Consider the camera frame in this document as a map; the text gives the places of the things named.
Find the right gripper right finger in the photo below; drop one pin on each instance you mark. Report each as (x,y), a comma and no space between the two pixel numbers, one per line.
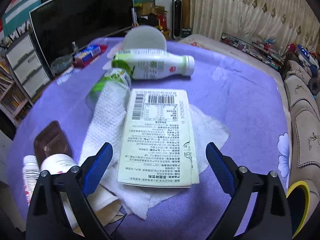
(270,218)

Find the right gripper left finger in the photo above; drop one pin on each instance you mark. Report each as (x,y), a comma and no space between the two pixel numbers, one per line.
(47,218)

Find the white paper towel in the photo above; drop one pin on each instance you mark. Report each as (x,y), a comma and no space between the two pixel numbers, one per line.
(107,126)

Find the pale green drink carton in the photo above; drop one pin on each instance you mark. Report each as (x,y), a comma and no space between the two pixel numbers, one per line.
(158,147)

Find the yellow black trash bin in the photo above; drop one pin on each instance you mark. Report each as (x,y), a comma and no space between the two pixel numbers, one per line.
(298,198)

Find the small white wrapper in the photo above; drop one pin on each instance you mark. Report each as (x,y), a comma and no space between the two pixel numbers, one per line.
(30,173)

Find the white paper cup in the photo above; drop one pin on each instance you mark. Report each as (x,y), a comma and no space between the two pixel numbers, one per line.
(57,164)

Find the brown plastic tray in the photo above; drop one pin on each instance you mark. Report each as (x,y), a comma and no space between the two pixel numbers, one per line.
(50,141)

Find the beige sofa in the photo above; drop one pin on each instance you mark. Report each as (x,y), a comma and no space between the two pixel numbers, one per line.
(304,112)

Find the crushed green plastic bottle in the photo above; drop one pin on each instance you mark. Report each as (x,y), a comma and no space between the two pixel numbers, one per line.
(111,77)

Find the glass ashtray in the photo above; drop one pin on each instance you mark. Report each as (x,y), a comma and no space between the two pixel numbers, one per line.
(61,64)

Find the white drawer cabinet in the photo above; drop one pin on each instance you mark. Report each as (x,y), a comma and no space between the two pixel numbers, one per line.
(27,67)

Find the red blue tissue box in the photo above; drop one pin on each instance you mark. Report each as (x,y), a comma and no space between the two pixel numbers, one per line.
(87,55)

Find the clear water bottle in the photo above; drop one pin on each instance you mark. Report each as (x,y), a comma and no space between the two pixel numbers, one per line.
(75,48)

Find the white green yogurt bottle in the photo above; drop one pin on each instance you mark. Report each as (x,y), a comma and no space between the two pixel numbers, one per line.
(153,64)

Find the floral beige mattress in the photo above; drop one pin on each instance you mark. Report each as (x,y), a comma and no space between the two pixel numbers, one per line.
(201,41)

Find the black television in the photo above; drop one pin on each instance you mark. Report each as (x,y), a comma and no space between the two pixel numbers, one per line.
(59,24)

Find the beige curtain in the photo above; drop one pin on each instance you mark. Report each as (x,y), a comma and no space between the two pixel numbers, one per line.
(282,21)

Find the black tower fan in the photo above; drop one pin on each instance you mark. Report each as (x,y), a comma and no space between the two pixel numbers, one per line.
(176,19)

